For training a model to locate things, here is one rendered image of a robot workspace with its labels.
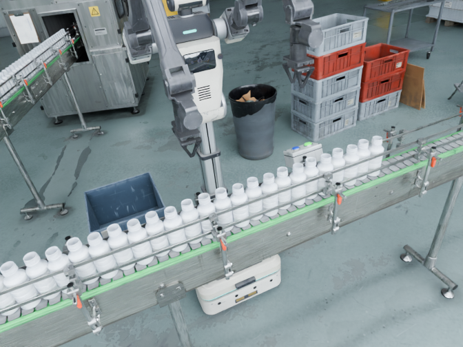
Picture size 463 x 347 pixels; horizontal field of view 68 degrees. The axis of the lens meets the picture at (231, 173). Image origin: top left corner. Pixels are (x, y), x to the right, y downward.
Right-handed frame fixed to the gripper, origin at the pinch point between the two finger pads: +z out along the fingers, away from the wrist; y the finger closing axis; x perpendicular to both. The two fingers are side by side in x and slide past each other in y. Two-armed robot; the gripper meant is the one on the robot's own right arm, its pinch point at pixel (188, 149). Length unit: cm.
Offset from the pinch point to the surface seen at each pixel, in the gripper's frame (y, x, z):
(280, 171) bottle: 11.5, 29.4, 12.6
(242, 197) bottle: 16.1, 12.0, 13.7
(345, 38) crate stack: -158, 200, 55
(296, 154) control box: 1.1, 43.1, 17.3
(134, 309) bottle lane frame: 23, -33, 41
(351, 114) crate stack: -147, 218, 136
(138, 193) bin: -41, -18, 51
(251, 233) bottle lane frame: 21.4, 12.9, 27.6
